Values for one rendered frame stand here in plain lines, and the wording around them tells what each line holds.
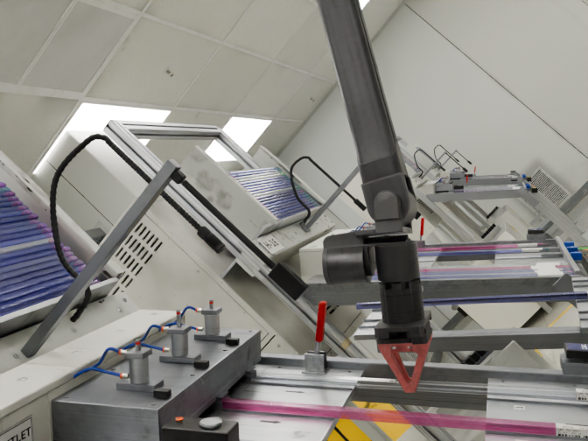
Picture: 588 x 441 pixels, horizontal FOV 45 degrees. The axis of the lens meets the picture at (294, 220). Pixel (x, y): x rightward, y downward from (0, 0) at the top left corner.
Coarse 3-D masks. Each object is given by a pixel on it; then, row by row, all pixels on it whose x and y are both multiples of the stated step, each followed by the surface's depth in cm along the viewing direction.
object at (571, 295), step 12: (432, 300) 136; (444, 300) 135; (456, 300) 134; (468, 300) 134; (480, 300) 133; (492, 300) 132; (504, 300) 132; (516, 300) 131; (528, 300) 130; (540, 300) 130
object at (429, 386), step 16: (304, 384) 101; (320, 384) 100; (336, 384) 99; (352, 384) 99; (368, 384) 98; (384, 384) 97; (400, 384) 97; (432, 384) 95; (448, 384) 95; (464, 384) 95; (480, 384) 94; (496, 384) 94
